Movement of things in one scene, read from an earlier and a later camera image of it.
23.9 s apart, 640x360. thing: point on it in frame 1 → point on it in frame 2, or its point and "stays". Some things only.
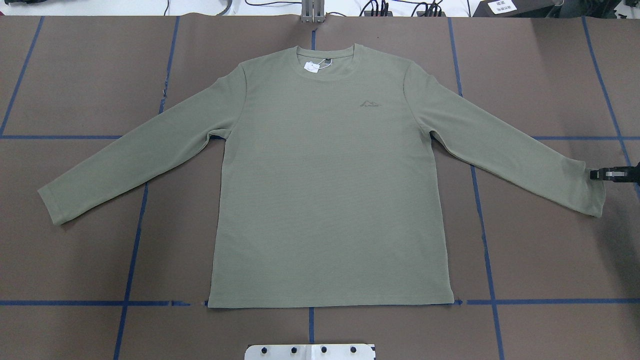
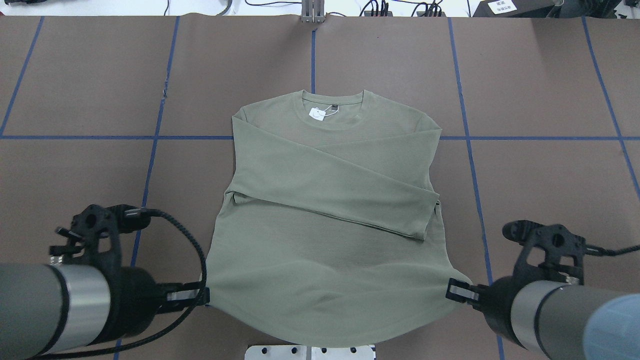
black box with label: x=516 y=8 stays
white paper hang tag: x=312 y=66 → x=317 y=113
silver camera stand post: x=313 y=11 stays
